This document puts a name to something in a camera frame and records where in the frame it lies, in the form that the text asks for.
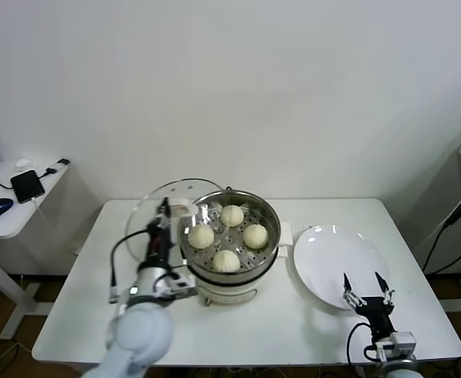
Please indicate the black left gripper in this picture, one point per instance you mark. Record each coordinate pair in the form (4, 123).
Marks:
(158, 242)

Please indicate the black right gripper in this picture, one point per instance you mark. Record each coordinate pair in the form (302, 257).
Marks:
(374, 312)

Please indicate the round glass pot lid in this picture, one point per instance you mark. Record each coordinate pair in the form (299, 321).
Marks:
(181, 206)

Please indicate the white steamed baozi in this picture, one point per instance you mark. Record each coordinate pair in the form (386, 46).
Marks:
(201, 237)
(226, 261)
(232, 216)
(255, 236)

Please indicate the stainless steel steamer basket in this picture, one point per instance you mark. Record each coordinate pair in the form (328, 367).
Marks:
(269, 220)

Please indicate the white round plate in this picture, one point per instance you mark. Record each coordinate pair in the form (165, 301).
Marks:
(324, 260)

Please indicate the white electric cooker pot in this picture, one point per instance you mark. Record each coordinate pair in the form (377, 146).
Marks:
(222, 293)

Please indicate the black smartphone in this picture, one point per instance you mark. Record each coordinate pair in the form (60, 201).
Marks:
(27, 186)

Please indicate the small white round object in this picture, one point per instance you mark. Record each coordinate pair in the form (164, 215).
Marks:
(22, 162)

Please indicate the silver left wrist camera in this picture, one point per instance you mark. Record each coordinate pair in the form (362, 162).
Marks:
(179, 285)

